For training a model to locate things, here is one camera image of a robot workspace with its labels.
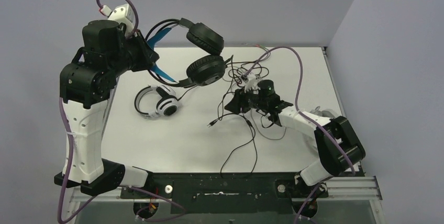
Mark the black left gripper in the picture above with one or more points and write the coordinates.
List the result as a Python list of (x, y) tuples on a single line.
[(146, 52)]

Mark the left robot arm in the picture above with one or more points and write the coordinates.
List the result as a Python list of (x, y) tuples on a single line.
[(86, 91)]

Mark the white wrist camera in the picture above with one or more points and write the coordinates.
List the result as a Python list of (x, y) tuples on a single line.
[(251, 82), (121, 14)]

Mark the grey white headphones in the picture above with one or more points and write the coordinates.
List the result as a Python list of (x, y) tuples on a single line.
[(329, 113)]

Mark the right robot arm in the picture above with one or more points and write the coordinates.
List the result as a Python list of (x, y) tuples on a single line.
[(334, 139)]

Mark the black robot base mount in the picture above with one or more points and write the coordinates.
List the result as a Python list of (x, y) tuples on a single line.
[(227, 193)]

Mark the white and black headphones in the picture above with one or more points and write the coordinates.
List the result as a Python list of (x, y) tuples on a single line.
[(168, 104)]

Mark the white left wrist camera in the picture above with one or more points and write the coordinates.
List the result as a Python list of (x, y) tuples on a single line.
[(121, 14)]

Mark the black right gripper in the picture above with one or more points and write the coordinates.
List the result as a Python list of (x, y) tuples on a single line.
[(239, 102)]

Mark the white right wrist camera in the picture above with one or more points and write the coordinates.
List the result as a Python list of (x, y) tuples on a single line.
[(251, 82)]

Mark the black headphones with blue band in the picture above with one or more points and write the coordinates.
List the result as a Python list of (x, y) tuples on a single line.
[(203, 71)]

